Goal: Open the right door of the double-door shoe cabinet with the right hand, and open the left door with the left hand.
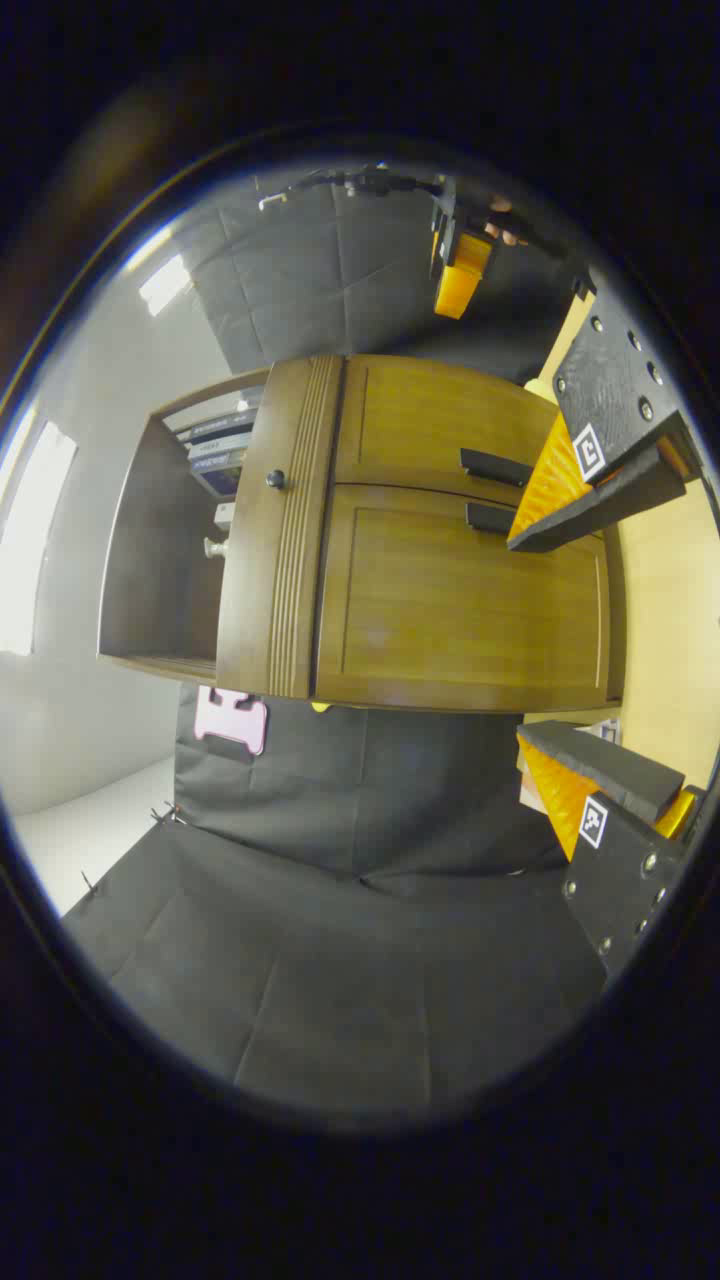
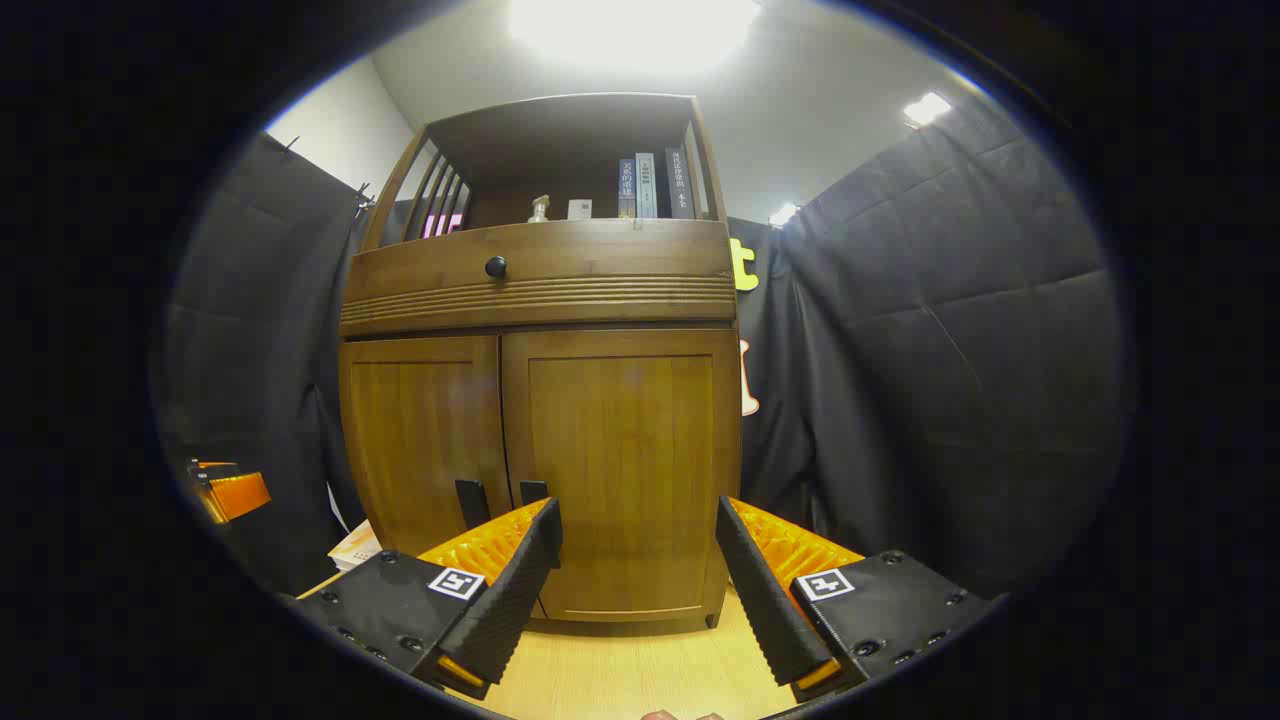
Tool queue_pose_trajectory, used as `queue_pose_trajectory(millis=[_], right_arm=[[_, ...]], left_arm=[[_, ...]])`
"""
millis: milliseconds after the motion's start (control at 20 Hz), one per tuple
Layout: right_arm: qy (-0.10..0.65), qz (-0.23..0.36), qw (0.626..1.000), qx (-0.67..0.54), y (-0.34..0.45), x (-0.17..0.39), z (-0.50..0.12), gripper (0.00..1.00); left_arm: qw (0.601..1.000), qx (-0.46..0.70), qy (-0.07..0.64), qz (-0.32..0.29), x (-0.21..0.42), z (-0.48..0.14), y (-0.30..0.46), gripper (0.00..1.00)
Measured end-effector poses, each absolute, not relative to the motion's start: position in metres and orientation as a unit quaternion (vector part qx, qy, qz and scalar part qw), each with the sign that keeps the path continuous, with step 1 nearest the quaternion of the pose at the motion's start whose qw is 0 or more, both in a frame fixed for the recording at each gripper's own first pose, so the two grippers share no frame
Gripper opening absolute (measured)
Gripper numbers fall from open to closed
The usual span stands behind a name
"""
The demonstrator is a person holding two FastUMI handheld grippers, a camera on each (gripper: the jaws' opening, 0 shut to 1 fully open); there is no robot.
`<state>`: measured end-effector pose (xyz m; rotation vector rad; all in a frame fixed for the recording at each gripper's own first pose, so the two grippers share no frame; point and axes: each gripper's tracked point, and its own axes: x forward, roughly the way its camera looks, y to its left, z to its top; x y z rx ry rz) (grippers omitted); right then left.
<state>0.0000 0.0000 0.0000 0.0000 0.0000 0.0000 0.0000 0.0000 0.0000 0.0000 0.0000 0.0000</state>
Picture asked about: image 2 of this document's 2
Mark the small ceiling light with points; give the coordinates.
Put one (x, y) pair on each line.
(926, 108)
(783, 214)

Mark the small white box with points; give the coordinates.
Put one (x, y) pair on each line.
(579, 209)

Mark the dark book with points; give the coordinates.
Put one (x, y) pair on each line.
(679, 185)

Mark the small pump bottle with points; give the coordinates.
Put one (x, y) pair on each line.
(540, 211)

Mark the large ceiling light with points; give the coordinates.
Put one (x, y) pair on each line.
(630, 25)

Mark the wooden cabinet door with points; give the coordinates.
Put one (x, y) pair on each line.
(420, 430)
(620, 430)

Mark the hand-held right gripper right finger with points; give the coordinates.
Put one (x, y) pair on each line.
(765, 600)

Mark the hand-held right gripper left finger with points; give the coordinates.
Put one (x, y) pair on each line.
(520, 590)

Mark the wooden double-door shoe cabinet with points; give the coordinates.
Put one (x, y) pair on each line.
(560, 140)

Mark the stack of books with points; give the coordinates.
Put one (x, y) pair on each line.
(356, 548)

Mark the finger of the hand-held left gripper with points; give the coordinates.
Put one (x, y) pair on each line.
(214, 471)
(238, 496)

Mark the light grey book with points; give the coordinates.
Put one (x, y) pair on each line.
(646, 188)

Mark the wooden drawer with black knob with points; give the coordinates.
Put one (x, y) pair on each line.
(600, 255)

